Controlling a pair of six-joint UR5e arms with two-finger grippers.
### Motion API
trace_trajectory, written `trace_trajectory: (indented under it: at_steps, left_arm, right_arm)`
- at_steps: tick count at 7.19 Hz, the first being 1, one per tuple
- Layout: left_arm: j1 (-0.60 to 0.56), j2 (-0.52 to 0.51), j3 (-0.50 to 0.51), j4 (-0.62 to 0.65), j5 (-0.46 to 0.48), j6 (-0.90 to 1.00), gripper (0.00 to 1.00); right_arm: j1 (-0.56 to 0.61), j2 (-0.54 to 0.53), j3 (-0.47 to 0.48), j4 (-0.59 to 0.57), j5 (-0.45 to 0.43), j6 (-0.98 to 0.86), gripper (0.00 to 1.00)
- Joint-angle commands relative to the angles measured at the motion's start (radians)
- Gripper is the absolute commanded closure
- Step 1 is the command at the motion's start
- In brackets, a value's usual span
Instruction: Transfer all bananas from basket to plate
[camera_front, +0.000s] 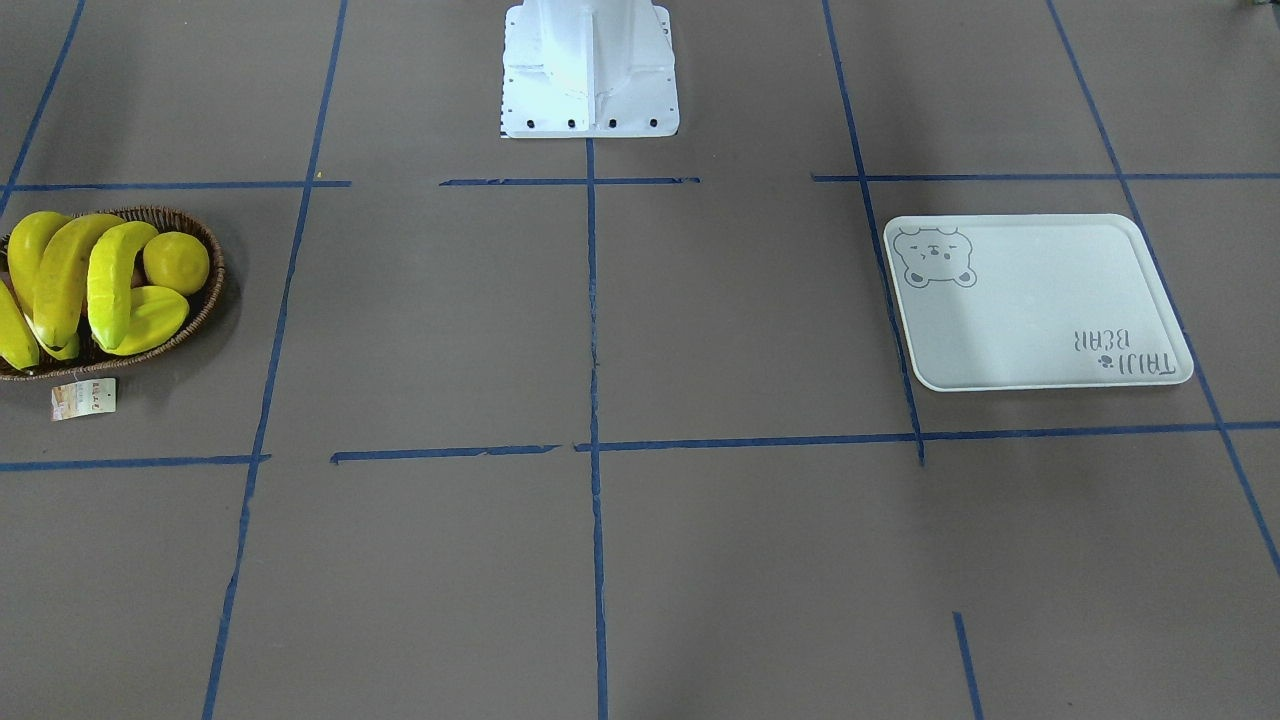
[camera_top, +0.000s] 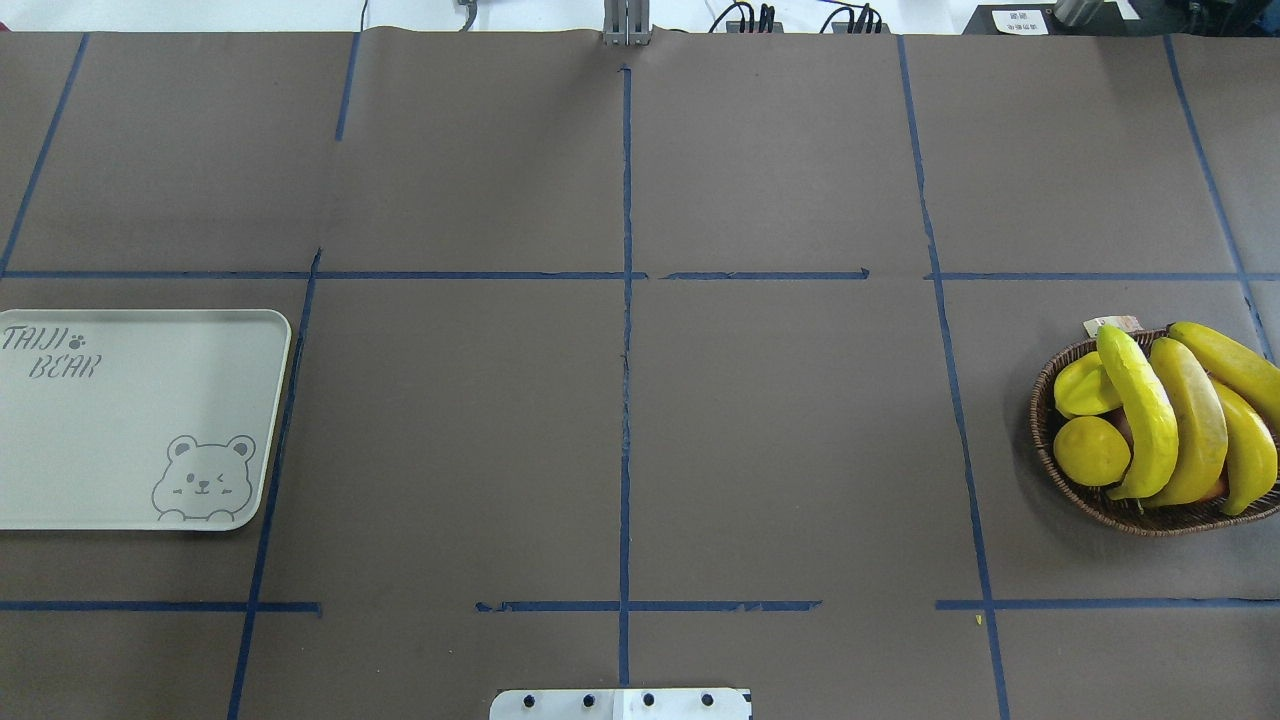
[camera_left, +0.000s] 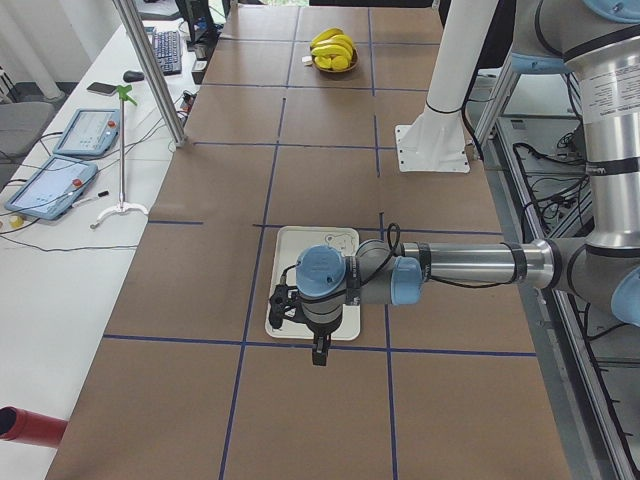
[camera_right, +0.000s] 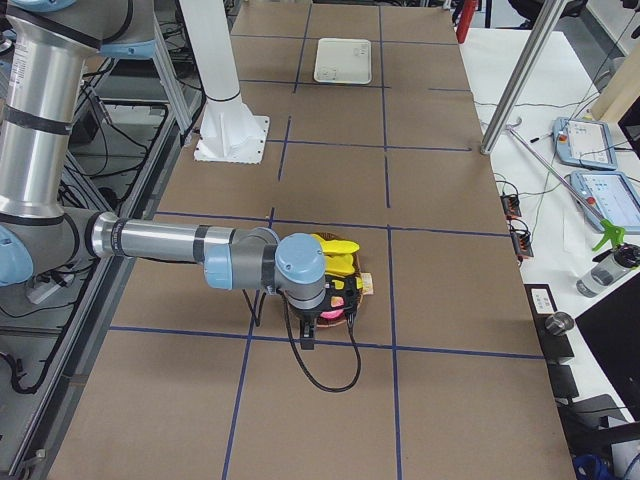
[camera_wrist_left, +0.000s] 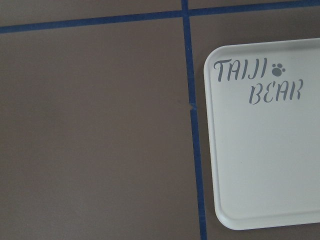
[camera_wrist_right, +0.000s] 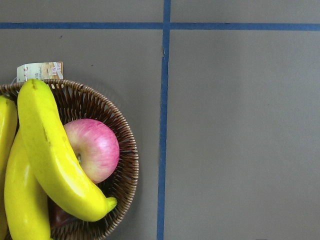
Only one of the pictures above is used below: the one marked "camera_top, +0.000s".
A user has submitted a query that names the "paper price tag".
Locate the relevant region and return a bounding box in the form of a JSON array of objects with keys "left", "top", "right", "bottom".
[{"left": 1082, "top": 315, "right": 1146, "bottom": 340}]

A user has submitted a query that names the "yellow lemon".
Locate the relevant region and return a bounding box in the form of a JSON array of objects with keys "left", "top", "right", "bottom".
[{"left": 1052, "top": 416, "right": 1132, "bottom": 487}]

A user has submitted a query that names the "brown wicker basket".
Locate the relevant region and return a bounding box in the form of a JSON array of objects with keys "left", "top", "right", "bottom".
[{"left": 1025, "top": 338, "right": 1279, "bottom": 537}]

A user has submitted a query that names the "yellow starfruit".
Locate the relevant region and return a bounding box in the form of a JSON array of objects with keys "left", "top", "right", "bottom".
[{"left": 1052, "top": 351, "right": 1123, "bottom": 419}]

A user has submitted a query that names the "greenish yellow banana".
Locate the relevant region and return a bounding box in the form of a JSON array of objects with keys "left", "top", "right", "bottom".
[{"left": 1094, "top": 325, "right": 1180, "bottom": 501}]

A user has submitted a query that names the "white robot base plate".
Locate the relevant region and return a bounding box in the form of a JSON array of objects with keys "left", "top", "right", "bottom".
[{"left": 489, "top": 687, "right": 754, "bottom": 719}]

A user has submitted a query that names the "yellow banana with dark tip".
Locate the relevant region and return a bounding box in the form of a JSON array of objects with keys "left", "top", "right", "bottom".
[{"left": 1167, "top": 322, "right": 1279, "bottom": 436}]

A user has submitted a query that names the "white bear-print tray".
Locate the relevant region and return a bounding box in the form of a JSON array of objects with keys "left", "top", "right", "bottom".
[{"left": 1, "top": 309, "right": 292, "bottom": 532}]

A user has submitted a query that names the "outer yellow banana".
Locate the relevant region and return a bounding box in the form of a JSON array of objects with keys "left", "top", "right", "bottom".
[{"left": 1210, "top": 377, "right": 1277, "bottom": 516}]

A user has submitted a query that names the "large yellow banana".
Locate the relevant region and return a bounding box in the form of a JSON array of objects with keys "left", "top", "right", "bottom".
[{"left": 1143, "top": 337, "right": 1228, "bottom": 507}]

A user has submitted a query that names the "aluminium frame post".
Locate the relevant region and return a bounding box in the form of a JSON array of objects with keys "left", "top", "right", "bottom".
[{"left": 602, "top": 0, "right": 653, "bottom": 47}]

